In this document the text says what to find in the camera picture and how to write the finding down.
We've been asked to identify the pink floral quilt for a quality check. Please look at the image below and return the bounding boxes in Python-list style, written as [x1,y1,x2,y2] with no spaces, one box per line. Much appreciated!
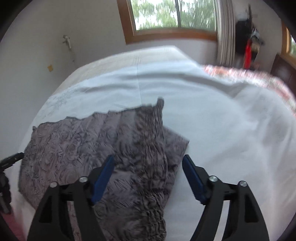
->
[202,65,295,116]

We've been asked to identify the white wall pipe fixture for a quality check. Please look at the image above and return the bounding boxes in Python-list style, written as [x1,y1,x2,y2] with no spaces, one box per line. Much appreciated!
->
[63,35,72,51]

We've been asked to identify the grey quilted floral jacket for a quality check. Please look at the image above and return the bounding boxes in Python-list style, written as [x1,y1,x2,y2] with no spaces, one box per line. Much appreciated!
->
[17,97,191,241]

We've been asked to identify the white pleated curtain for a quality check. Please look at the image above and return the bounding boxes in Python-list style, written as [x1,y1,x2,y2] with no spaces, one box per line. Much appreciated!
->
[216,0,235,67]

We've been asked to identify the red hanging bag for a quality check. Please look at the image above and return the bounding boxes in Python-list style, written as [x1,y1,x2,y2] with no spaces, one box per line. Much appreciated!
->
[243,39,252,69]

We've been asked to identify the white bed sheet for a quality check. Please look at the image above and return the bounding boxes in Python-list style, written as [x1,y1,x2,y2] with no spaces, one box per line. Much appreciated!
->
[10,47,295,240]

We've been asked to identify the wooden framed window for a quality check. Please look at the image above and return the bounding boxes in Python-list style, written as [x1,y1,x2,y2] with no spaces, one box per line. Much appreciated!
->
[281,21,295,62]
[117,0,218,44]

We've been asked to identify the dark wooden headboard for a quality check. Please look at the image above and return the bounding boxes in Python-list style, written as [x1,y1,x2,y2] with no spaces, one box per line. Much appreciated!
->
[270,54,295,94]

